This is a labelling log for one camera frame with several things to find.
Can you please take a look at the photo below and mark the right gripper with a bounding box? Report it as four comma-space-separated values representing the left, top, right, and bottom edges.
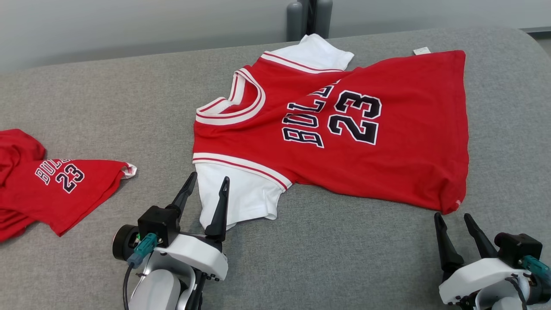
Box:
434, 212, 551, 305

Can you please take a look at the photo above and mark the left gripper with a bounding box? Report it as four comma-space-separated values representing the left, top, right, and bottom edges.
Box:
113, 171, 230, 280

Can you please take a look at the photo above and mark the red jersey with white sleeves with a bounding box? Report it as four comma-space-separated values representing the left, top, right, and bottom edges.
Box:
192, 34, 470, 231

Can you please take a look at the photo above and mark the left cable with teal connector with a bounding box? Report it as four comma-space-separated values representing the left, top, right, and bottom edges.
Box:
123, 232, 159, 310

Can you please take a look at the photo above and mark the cable with teal connector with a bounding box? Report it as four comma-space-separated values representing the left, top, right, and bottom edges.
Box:
123, 232, 159, 310
506, 255, 551, 310

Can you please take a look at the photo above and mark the right cable with teal connector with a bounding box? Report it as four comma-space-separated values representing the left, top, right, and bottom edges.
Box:
506, 255, 551, 310

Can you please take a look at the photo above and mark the grey double partition post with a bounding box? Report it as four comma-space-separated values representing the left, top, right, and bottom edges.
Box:
286, 0, 334, 42

